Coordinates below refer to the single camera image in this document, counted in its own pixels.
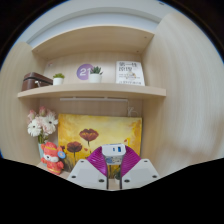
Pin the teal vase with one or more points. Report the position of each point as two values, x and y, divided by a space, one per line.
40 150

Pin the red plush toy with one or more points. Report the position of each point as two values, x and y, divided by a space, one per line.
52 160

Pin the pink and white flower bouquet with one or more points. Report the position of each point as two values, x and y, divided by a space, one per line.
43 125

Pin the white light bar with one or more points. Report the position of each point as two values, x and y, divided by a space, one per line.
93 99

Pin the yellow poppy flower painting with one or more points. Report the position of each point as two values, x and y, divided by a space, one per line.
110 128

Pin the white charger block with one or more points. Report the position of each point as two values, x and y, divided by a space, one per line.
113 150

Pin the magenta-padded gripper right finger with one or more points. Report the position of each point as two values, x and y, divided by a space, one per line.
143 173

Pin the wooden wall shelf with items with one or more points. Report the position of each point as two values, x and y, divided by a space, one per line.
90 90

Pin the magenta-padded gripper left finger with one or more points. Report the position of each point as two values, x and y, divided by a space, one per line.
85 175

